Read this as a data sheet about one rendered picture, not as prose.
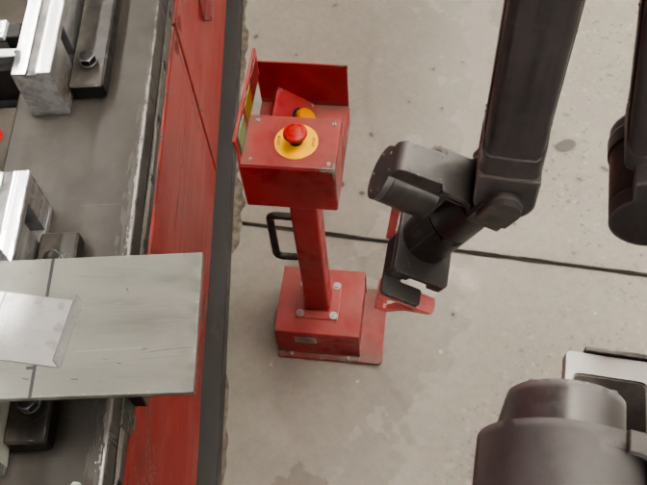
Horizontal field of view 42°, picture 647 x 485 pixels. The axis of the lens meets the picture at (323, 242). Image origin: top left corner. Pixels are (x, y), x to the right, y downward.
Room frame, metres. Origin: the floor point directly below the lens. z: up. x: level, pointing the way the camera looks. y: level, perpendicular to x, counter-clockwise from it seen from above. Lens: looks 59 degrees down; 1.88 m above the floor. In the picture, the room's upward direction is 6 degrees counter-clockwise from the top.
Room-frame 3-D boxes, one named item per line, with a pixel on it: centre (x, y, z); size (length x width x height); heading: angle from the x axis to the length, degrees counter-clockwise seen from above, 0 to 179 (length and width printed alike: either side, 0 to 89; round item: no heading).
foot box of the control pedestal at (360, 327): (0.91, 0.00, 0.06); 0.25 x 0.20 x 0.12; 78
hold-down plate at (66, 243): (0.51, 0.37, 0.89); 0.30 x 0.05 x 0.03; 175
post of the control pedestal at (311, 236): (0.91, 0.03, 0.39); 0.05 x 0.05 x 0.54; 78
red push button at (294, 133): (0.87, 0.03, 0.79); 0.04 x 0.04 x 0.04
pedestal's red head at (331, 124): (0.91, 0.03, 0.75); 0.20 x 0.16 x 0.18; 168
